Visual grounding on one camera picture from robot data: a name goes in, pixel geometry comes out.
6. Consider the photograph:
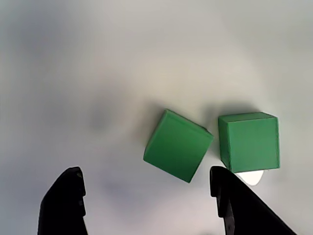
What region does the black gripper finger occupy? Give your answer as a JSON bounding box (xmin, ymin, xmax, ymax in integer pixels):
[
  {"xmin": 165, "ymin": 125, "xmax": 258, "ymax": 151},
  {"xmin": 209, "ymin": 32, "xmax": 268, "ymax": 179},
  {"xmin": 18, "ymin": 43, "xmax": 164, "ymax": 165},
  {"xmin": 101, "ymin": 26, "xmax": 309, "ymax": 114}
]
[
  {"xmin": 37, "ymin": 166, "xmax": 89, "ymax": 235},
  {"xmin": 209, "ymin": 165, "xmax": 298, "ymax": 235}
]

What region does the white round plate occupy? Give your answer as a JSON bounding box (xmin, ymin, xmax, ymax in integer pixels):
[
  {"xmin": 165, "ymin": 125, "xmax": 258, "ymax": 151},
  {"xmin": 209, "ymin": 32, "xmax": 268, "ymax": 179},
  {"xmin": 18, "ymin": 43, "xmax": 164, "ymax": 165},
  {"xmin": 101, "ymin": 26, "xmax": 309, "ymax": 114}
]
[{"xmin": 0, "ymin": 0, "xmax": 313, "ymax": 235}]

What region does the green cube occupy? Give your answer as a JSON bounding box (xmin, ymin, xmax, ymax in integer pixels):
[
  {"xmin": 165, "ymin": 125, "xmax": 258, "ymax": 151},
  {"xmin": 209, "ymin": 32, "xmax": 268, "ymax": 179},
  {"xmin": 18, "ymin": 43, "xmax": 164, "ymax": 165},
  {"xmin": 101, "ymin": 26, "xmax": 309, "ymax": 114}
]
[
  {"xmin": 143, "ymin": 109, "xmax": 215, "ymax": 184},
  {"xmin": 217, "ymin": 112, "xmax": 280, "ymax": 173}
]

